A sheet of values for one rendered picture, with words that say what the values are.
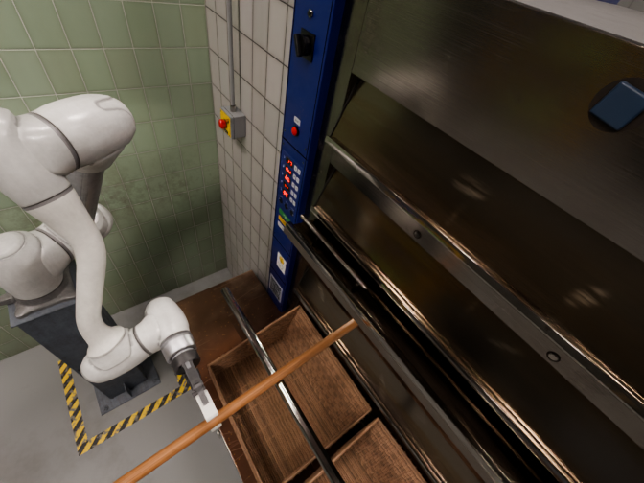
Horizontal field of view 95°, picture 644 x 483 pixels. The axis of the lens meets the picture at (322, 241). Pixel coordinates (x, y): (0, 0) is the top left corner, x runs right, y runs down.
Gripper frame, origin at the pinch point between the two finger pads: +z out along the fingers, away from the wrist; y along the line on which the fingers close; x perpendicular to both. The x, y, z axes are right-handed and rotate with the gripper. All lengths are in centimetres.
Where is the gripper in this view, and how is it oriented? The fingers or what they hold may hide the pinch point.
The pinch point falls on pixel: (213, 420)
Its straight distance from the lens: 96.3
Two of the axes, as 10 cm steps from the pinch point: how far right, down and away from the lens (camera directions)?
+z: 6.0, 6.6, -4.5
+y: -1.8, 6.6, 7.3
